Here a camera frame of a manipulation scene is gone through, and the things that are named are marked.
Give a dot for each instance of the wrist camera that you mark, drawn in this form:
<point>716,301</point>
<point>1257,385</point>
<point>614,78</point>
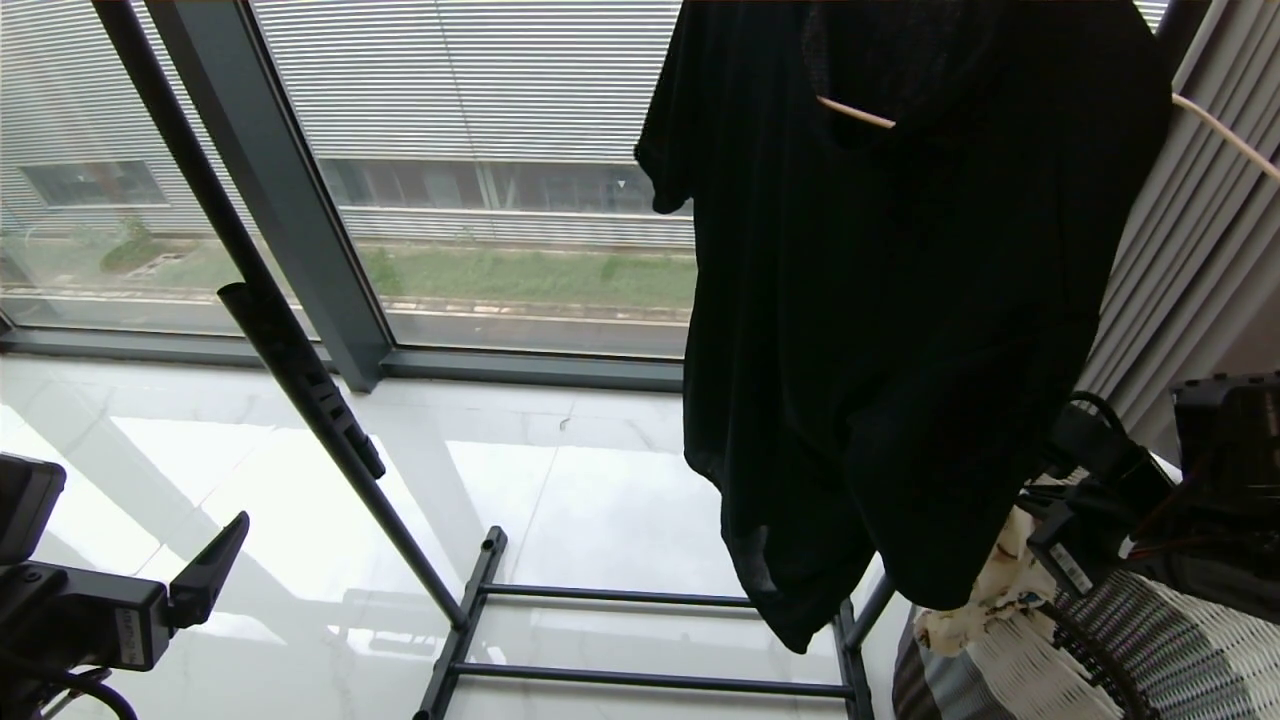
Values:
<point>25,505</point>
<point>1110,450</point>

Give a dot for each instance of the beige curtain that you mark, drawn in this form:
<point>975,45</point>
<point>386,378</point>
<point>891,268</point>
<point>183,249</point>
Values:
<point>1200,260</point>

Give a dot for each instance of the window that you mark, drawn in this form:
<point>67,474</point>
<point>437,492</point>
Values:
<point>450,100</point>

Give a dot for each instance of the black clothes rack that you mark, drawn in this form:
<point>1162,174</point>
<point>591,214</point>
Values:
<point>300,360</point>

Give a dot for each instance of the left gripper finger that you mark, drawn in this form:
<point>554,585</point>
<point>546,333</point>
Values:
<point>210,575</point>

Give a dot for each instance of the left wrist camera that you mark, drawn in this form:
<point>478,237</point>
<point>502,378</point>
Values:
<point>25,505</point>

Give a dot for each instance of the cream printed garment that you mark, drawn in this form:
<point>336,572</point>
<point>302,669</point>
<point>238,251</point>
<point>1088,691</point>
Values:
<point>985,600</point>

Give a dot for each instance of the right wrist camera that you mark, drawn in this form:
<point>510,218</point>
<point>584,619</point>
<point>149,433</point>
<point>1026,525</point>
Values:
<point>1110,450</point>

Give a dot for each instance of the white laundry basket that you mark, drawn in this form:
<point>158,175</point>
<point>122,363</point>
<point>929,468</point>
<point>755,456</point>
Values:
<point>1150,660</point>

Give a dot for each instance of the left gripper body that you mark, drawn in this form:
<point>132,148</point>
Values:
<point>80,620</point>

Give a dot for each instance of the pink clothes hanger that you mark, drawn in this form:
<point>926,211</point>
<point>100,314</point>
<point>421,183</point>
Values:
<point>855,112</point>
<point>1225,137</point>

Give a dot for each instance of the black garment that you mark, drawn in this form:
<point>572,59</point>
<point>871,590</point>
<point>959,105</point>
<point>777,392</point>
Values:
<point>900,350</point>

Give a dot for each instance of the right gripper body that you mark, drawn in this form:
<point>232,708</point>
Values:
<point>1075,550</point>

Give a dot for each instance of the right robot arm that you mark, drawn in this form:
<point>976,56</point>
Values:
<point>1220,520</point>

